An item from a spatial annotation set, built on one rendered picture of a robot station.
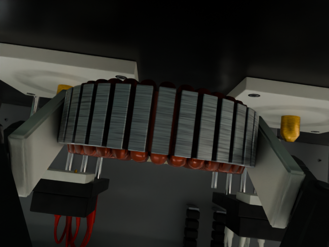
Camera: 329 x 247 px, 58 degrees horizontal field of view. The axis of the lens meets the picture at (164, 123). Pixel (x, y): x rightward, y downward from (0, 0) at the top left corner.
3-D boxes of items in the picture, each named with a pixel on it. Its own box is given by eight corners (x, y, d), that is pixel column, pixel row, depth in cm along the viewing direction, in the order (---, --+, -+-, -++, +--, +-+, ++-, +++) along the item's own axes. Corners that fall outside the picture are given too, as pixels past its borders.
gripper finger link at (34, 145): (27, 199, 13) (10, 197, 13) (73, 134, 20) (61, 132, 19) (25, 137, 12) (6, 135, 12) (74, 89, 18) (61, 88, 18)
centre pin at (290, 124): (286, 114, 31) (284, 139, 31) (303, 116, 31) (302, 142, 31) (278, 117, 33) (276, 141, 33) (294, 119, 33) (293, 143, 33)
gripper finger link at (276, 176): (290, 171, 12) (307, 174, 12) (250, 113, 19) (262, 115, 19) (270, 228, 13) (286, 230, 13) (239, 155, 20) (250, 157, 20)
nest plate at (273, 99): (246, 76, 25) (245, 90, 25) (419, 100, 25) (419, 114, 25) (209, 110, 40) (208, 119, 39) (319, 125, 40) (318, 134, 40)
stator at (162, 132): (35, 58, 12) (18, 147, 12) (299, 94, 13) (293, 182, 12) (89, 106, 23) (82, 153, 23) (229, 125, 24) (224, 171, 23)
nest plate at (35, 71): (-48, 35, 24) (-52, 50, 24) (136, 61, 24) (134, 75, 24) (27, 86, 39) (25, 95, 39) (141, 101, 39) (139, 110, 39)
